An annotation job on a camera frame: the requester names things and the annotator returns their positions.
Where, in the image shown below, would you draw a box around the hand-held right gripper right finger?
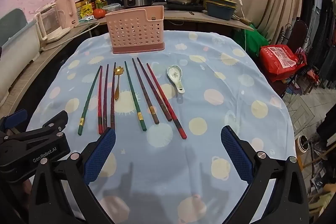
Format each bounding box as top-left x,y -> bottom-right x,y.
220,125 -> 310,224

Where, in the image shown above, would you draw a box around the clear food container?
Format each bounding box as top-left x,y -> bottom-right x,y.
102,4 -> 121,13

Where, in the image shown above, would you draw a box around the white plastic tub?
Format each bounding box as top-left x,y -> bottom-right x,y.
0,19 -> 41,106

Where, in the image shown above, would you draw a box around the red plastic bag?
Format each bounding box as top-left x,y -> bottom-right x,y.
259,44 -> 306,83

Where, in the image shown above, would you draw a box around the white glass kettle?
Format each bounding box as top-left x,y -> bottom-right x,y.
35,5 -> 71,43

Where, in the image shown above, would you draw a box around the white ceramic spoon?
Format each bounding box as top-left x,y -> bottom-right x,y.
167,65 -> 185,94

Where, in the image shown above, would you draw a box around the blue printed tablecloth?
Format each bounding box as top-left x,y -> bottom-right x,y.
26,29 -> 296,224

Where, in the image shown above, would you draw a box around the gold flower spoon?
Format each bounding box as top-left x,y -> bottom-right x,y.
114,67 -> 124,101

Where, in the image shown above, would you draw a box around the pink perforated utensil holder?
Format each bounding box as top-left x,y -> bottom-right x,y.
105,5 -> 166,54

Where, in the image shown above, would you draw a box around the teal perforated panel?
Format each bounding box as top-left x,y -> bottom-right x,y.
0,9 -> 28,43

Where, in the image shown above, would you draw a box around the green bag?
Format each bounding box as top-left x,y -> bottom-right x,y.
234,25 -> 269,58

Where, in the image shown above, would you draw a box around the pink electric kettle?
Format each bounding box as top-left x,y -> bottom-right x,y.
55,0 -> 80,29

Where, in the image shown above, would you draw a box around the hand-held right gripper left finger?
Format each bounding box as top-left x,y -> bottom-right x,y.
28,127 -> 116,224

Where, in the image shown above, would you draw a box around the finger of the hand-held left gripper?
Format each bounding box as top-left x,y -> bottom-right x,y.
0,109 -> 28,142
24,110 -> 69,136

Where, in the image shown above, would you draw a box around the purple chopstick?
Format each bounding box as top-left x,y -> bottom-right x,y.
103,64 -> 109,131
137,57 -> 172,122

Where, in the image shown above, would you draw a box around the brown chopstick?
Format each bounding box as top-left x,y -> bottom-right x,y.
132,58 -> 160,125

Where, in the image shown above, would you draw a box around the black induction cooker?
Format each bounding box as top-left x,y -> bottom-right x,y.
163,2 -> 206,12

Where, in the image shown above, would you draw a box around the blue basin stack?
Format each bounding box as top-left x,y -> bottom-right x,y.
205,0 -> 238,21

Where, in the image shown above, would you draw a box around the black metal chair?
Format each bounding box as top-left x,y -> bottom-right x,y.
278,21 -> 309,56

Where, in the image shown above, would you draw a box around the green chopstick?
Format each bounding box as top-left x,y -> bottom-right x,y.
78,66 -> 102,135
124,61 -> 147,132

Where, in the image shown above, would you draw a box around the dark red wavy chopstick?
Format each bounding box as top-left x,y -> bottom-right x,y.
110,62 -> 116,130

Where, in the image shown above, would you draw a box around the yellow packet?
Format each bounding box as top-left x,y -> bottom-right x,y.
79,2 -> 95,18

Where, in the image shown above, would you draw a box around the hanging clothes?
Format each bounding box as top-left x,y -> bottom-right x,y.
302,0 -> 336,88

